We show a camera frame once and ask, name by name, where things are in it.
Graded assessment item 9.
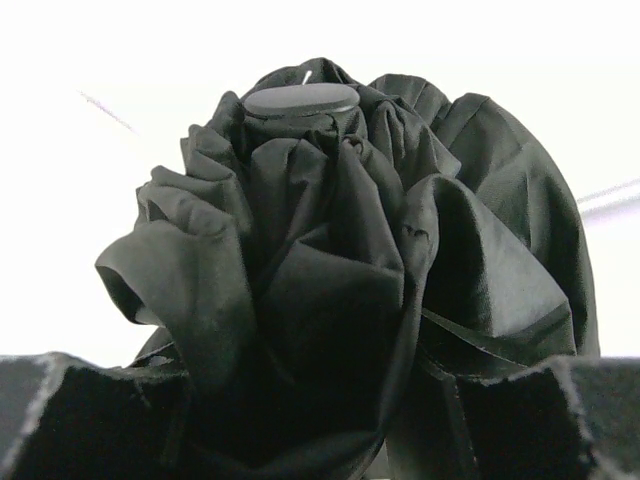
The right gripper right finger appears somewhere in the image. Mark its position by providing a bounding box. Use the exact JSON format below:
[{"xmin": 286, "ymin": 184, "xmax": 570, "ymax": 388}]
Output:
[{"xmin": 460, "ymin": 356, "xmax": 639, "ymax": 479}]

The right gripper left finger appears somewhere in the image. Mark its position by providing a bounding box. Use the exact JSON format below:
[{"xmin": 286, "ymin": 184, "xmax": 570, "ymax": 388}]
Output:
[{"xmin": 1, "ymin": 352, "xmax": 190, "ymax": 479}]

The black folding umbrella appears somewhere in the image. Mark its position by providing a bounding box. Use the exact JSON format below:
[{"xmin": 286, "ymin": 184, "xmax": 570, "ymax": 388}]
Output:
[{"xmin": 96, "ymin": 58, "xmax": 600, "ymax": 479}]

